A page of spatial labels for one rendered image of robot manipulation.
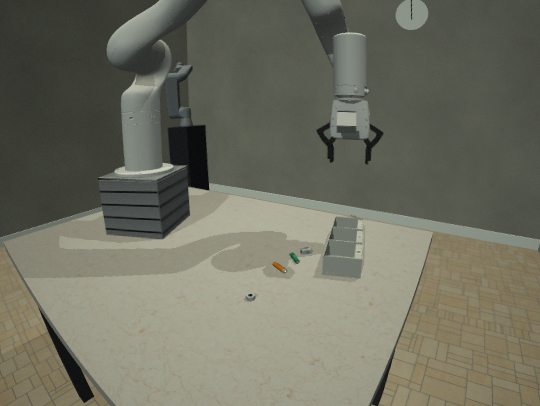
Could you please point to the orange battery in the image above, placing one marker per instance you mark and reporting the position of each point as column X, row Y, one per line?
column 279, row 267

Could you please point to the green battery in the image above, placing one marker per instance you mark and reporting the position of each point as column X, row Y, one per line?
column 296, row 260

